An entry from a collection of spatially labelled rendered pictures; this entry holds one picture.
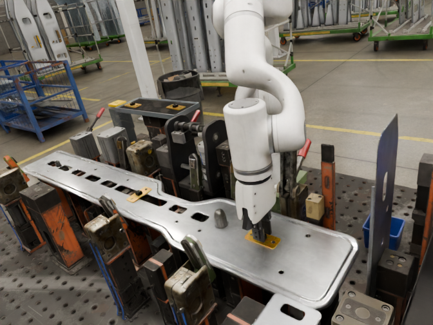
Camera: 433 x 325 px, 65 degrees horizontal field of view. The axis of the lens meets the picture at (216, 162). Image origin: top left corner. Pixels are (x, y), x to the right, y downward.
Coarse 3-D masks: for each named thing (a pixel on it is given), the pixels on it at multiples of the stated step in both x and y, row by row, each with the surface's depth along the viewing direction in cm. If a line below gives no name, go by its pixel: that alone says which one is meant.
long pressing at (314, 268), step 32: (64, 160) 147; (96, 192) 117; (160, 192) 109; (160, 224) 95; (192, 224) 92; (288, 224) 86; (224, 256) 80; (256, 256) 78; (288, 256) 76; (320, 256) 75; (352, 256) 74; (288, 288) 69; (320, 288) 67
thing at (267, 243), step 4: (248, 232) 85; (248, 236) 84; (252, 236) 84; (268, 236) 83; (272, 236) 82; (248, 240) 83; (252, 240) 82; (256, 240) 82; (268, 240) 81; (272, 240) 81; (276, 240) 81; (280, 240) 81; (260, 244) 81; (264, 244) 80; (268, 244) 80; (272, 244) 80; (276, 244) 80; (272, 248) 79
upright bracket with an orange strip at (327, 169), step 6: (324, 144) 78; (324, 150) 78; (330, 150) 77; (324, 156) 79; (330, 156) 78; (324, 162) 79; (330, 162) 79; (324, 168) 80; (330, 168) 79; (324, 174) 81; (330, 174) 80; (324, 180) 82; (330, 180) 81; (324, 186) 83; (330, 186) 82; (324, 192) 83; (330, 192) 82; (324, 198) 84; (330, 198) 83; (324, 204) 85; (330, 204) 84; (330, 210) 85; (324, 216) 87; (330, 216) 86; (324, 222) 88; (330, 222) 87; (330, 228) 87
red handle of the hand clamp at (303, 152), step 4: (308, 140) 92; (308, 144) 92; (304, 148) 91; (308, 148) 92; (300, 152) 91; (304, 152) 91; (300, 156) 91; (304, 156) 91; (300, 160) 90; (300, 164) 90; (296, 168) 90; (296, 172) 89; (296, 176) 90; (288, 180) 89; (288, 184) 88; (284, 188) 89; (288, 188) 88
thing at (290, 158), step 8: (280, 152) 85; (288, 152) 85; (296, 152) 85; (280, 160) 86; (288, 160) 86; (296, 160) 86; (280, 168) 87; (288, 168) 87; (280, 176) 88; (288, 176) 87; (280, 184) 89; (280, 192) 89
